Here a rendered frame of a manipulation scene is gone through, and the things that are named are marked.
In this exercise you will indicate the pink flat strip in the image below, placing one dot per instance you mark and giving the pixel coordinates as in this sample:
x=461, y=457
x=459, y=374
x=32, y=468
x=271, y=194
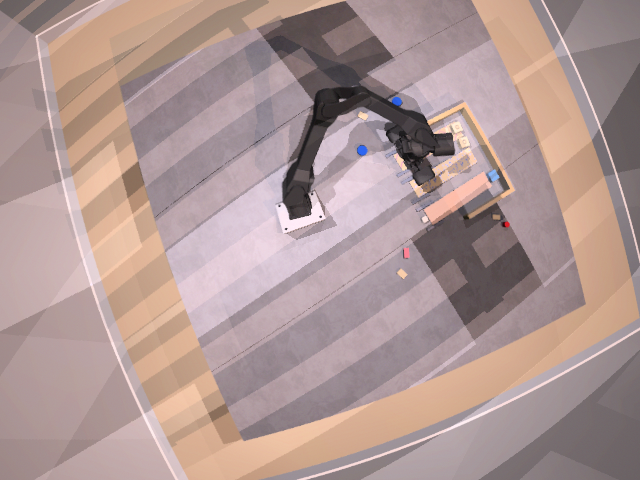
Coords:
x=446, y=205

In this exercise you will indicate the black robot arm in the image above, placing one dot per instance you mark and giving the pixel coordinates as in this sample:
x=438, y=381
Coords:
x=326, y=109

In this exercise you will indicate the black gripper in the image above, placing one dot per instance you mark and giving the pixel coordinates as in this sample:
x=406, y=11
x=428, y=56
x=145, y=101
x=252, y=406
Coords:
x=424, y=174

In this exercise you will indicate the tan strip with blue dots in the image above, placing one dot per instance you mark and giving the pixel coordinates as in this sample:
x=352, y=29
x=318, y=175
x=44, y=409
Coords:
x=439, y=178

